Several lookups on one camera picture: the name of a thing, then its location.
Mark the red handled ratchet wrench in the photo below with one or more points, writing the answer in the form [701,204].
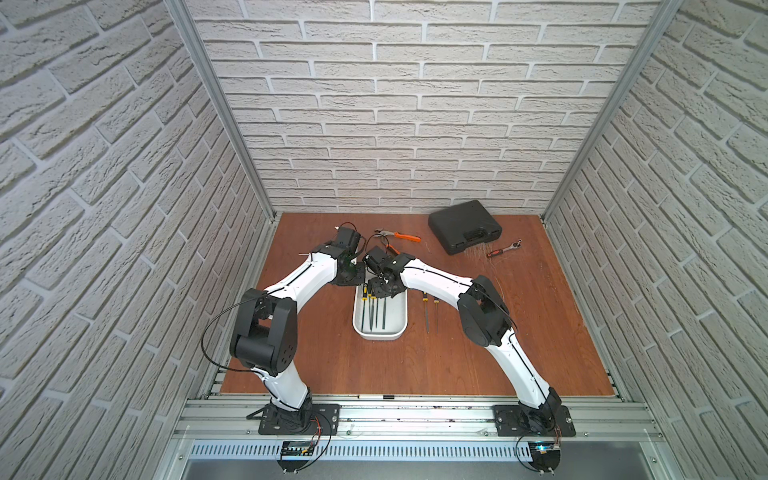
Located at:
[497,252]

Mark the yellow black file six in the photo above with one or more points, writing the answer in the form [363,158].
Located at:
[436,304]

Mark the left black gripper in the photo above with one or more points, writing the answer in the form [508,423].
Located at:
[350,274]

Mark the orange black pliers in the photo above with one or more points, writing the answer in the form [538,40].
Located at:
[385,235]

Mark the right controller board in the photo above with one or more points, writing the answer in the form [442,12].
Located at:
[545,457]

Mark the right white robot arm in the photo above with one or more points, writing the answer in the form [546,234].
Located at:
[485,320]

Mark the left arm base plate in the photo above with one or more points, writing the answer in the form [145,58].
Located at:
[277,421]

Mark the left controller board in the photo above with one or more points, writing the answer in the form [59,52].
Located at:
[296,455]

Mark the yellow black file one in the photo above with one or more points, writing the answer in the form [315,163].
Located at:
[363,306]

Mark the controller board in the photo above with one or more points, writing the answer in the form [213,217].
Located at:
[545,457]
[296,455]

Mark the yellow black file seven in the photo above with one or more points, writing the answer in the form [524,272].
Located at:
[425,299]

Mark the white plastic storage box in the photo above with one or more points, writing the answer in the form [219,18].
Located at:
[379,319]

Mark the aluminium front rail frame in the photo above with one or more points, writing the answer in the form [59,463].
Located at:
[421,428]

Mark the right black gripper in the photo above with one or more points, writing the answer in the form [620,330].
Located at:
[376,288]

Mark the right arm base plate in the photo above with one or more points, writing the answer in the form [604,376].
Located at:
[518,420]

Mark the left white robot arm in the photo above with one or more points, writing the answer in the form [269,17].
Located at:
[265,335]

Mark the black plastic tool case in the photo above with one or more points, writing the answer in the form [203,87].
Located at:
[464,225]

